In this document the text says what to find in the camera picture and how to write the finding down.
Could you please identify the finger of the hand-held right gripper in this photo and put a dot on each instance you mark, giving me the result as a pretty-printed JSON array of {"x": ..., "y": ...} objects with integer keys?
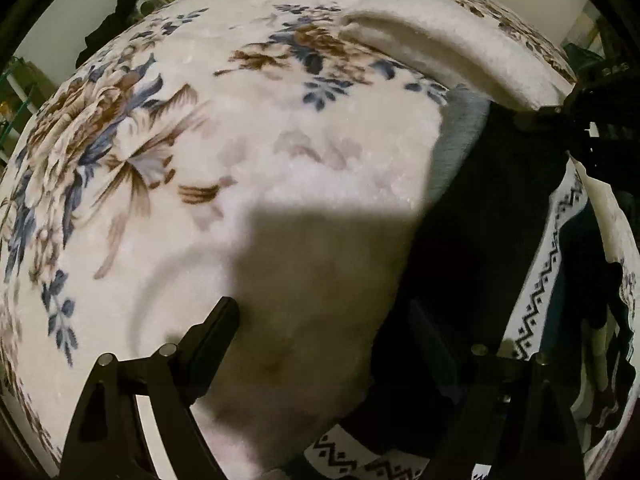
[{"x": 542, "y": 117}]

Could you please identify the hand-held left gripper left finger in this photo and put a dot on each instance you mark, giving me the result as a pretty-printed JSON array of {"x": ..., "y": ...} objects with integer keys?
[{"x": 220, "y": 331}]

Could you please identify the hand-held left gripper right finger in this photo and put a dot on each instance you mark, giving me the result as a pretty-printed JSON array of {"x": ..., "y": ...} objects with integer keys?
[{"x": 434, "y": 350}]

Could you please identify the black garment grey lining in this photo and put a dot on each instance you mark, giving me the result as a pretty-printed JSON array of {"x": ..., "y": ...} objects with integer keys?
[{"x": 480, "y": 210}]

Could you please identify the dark patterned sweater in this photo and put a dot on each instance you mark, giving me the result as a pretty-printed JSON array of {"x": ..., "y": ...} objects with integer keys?
[{"x": 541, "y": 285}]

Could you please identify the floral plush blanket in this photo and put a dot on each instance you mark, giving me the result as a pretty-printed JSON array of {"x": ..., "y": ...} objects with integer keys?
[{"x": 300, "y": 185}]

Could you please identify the green metal rack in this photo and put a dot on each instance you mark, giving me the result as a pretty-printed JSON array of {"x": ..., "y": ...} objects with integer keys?
[{"x": 7, "y": 85}]

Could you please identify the dark hanging cloth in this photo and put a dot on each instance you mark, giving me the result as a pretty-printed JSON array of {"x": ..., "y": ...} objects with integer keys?
[{"x": 107, "y": 25}]

